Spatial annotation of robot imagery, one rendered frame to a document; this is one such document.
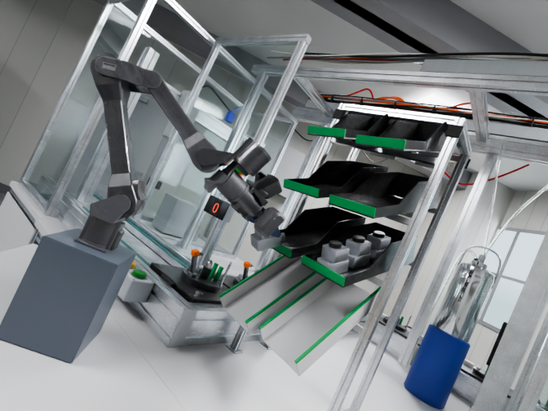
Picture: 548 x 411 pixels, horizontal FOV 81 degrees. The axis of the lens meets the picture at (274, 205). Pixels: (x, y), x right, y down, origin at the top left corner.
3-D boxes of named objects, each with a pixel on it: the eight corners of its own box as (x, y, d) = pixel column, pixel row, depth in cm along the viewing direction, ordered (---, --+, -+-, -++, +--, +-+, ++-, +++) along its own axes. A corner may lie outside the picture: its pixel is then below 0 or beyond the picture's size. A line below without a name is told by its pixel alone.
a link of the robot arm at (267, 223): (242, 214, 63) (264, 192, 64) (214, 188, 78) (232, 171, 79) (266, 239, 67) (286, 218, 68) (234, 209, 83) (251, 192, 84)
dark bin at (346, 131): (343, 139, 78) (348, 107, 76) (307, 134, 88) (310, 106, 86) (405, 143, 95) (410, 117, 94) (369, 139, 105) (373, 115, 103)
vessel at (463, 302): (467, 344, 119) (506, 251, 121) (428, 324, 128) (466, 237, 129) (470, 342, 130) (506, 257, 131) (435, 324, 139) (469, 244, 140)
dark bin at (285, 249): (289, 258, 77) (293, 230, 75) (258, 240, 87) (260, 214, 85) (362, 241, 94) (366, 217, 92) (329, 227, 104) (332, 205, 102)
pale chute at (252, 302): (250, 336, 75) (245, 322, 73) (223, 308, 85) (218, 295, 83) (332, 274, 89) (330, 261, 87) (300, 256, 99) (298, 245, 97)
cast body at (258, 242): (258, 252, 76) (256, 225, 74) (250, 245, 80) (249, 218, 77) (289, 243, 80) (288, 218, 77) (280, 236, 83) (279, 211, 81)
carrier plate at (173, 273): (190, 305, 87) (193, 298, 87) (148, 267, 102) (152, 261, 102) (245, 308, 106) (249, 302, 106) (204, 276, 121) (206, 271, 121)
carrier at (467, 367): (515, 404, 143) (526, 378, 143) (457, 370, 158) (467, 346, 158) (514, 395, 162) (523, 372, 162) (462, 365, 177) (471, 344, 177)
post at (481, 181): (405, 367, 158) (515, 112, 162) (396, 361, 161) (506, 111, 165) (408, 366, 161) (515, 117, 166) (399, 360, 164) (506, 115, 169)
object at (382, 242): (374, 262, 81) (379, 236, 80) (360, 256, 85) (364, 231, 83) (393, 257, 87) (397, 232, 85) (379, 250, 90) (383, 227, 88)
